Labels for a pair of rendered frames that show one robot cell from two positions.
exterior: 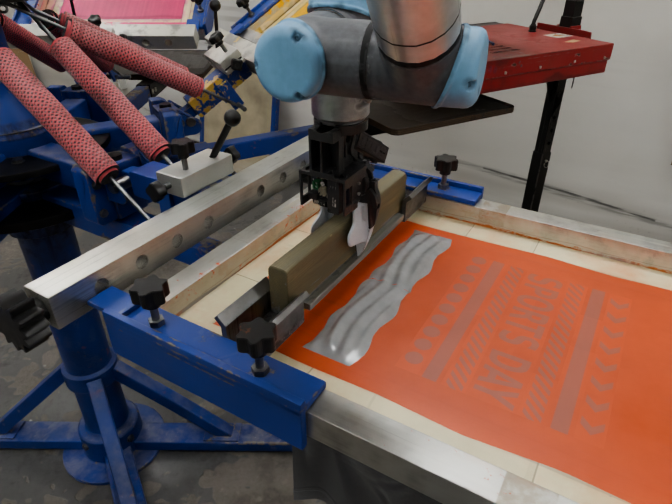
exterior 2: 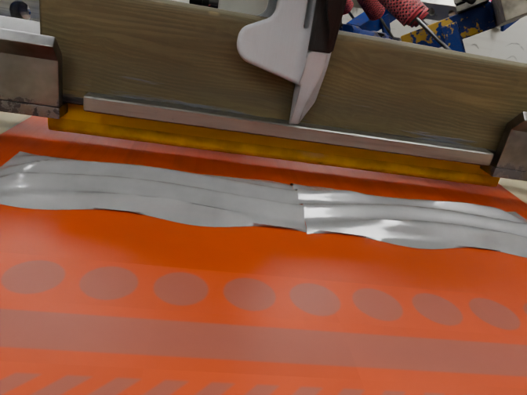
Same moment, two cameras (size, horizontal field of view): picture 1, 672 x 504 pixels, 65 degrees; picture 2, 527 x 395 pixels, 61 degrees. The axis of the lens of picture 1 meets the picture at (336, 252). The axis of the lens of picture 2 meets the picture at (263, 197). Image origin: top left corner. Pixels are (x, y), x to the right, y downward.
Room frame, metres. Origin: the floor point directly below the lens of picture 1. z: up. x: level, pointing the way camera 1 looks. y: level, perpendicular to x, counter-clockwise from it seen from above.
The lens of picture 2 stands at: (0.46, -0.26, 1.07)
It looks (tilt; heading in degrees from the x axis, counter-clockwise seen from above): 24 degrees down; 50
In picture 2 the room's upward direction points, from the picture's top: 10 degrees clockwise
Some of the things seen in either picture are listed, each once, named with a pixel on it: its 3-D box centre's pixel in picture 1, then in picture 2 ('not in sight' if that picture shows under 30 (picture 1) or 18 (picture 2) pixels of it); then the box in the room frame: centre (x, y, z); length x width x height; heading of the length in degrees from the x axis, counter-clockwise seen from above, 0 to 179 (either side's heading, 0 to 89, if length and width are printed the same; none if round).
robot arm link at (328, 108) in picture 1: (342, 101); not in sight; (0.67, -0.01, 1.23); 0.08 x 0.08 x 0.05
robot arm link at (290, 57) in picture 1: (320, 56); not in sight; (0.57, 0.02, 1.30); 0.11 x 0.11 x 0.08; 68
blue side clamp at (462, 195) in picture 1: (403, 190); not in sight; (0.94, -0.13, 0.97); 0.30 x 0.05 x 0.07; 59
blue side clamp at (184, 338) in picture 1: (208, 362); not in sight; (0.46, 0.15, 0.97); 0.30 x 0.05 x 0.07; 59
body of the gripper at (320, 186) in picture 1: (338, 162); not in sight; (0.67, 0.00, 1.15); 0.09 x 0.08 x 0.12; 149
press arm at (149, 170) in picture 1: (176, 187); not in sight; (0.87, 0.29, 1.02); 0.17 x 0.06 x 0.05; 59
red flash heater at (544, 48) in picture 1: (496, 53); not in sight; (1.81, -0.53, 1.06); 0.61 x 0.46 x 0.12; 119
